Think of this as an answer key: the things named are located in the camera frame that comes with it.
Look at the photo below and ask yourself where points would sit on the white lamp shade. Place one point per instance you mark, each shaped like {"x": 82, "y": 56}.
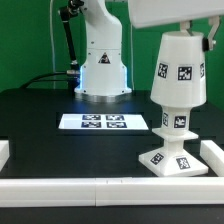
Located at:
{"x": 180, "y": 76}

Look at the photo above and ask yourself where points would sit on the white marker plate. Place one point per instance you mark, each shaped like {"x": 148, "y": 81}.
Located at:
{"x": 102, "y": 122}

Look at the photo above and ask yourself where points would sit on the white lamp bulb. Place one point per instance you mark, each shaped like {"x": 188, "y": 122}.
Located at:
{"x": 175, "y": 121}

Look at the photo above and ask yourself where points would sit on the white left rail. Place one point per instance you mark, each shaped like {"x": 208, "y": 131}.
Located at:
{"x": 4, "y": 152}

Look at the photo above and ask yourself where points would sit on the white front rail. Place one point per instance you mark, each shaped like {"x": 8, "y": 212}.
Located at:
{"x": 111, "y": 191}

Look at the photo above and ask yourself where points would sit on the white lamp base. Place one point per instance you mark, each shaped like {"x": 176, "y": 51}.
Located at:
{"x": 172, "y": 160}

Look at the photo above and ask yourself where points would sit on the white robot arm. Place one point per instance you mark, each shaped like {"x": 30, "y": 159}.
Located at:
{"x": 103, "y": 73}

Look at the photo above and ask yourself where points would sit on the white right rail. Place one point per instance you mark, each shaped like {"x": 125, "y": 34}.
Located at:
{"x": 213, "y": 155}

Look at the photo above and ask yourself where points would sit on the white rail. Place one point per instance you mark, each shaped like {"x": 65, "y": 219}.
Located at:
{"x": 4, "y": 152}
{"x": 111, "y": 191}
{"x": 213, "y": 155}

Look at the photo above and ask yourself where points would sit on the black camera stand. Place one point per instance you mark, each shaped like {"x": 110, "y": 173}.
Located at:
{"x": 67, "y": 12}

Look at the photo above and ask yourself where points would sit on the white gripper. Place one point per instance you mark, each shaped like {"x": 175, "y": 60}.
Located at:
{"x": 148, "y": 13}

